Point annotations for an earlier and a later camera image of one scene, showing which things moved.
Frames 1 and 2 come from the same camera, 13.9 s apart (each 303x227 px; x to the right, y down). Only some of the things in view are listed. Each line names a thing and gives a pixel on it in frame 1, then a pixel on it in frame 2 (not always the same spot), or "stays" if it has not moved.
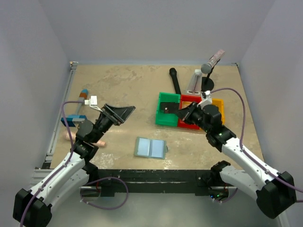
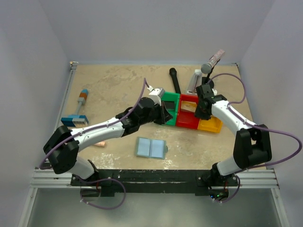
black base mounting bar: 158,181 stays
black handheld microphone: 173,73 stays
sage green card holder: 150,148 stays
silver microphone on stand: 206,68 stays
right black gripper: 186,113 to 206,91
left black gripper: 112,114 to 162,113
